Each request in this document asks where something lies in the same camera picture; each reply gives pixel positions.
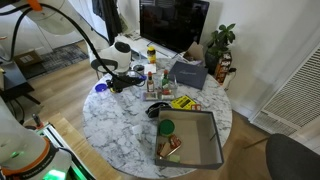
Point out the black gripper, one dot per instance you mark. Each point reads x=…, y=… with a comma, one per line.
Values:
x=123, y=80

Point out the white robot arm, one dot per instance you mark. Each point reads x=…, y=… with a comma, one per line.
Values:
x=59, y=17

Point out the blue plastic lid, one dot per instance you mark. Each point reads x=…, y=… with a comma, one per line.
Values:
x=101, y=87

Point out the red cap sauce bottle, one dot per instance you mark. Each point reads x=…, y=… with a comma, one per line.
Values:
x=150, y=82

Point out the yellow lid jar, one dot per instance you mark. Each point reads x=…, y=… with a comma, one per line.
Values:
x=151, y=54

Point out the clear acrylic organizer tray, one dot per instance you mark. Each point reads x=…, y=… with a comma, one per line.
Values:
x=159, y=93

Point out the green glass sauce bottle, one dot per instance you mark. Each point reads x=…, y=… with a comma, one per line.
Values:
x=165, y=80

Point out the green round lid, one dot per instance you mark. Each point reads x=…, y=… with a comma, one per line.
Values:
x=166, y=127

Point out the patterned floor rug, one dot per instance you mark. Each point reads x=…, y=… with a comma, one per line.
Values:
x=62, y=57

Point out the yellow black packet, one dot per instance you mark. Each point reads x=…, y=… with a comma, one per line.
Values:
x=182, y=102

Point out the light wooden bench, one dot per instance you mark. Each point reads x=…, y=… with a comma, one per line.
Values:
x=86, y=163

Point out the dark blue box lid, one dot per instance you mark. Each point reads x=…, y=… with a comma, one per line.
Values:
x=187, y=74

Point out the red snack packet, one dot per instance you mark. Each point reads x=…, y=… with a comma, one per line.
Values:
x=167, y=148

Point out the black television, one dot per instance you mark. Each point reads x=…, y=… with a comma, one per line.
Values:
x=174, y=24

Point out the open dark cardboard box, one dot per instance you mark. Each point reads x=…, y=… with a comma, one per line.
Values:
x=201, y=147

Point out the black side table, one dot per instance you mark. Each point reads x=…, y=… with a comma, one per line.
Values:
x=16, y=85

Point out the orange snack bag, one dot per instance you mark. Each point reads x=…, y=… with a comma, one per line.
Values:
x=223, y=67

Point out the potted green plant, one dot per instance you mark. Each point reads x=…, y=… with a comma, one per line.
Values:
x=218, y=45

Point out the dark office chair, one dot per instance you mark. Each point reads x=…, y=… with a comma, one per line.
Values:
x=288, y=159

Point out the white wall vent grille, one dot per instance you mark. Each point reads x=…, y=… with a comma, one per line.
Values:
x=296, y=103

